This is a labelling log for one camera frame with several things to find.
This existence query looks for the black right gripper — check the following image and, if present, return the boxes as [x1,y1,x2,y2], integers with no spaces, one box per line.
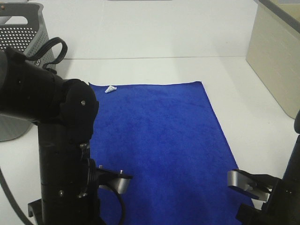
[236,203,281,225]

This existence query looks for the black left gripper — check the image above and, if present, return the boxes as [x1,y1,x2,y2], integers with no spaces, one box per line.
[28,181,106,225]

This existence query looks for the blue microfibre towel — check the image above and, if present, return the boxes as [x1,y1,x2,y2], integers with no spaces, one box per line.
[90,82,252,225]

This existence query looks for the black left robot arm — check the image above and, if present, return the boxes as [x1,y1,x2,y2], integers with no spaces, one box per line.
[0,48,103,225]

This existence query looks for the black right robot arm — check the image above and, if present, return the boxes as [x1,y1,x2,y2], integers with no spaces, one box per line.
[227,140,300,225]

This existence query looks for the beige storage box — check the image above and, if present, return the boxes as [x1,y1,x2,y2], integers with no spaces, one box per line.
[246,0,300,118]

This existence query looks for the grey perforated laundry basket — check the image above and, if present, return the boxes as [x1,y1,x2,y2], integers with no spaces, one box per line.
[0,0,62,142]

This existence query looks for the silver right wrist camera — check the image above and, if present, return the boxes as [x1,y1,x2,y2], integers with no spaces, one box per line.
[227,169,280,202]

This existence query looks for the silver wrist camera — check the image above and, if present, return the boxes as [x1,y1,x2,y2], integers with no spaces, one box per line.
[227,169,280,202]
[95,166,133,194]

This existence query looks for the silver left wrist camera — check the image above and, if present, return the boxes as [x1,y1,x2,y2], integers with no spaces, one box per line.
[95,166,133,194]

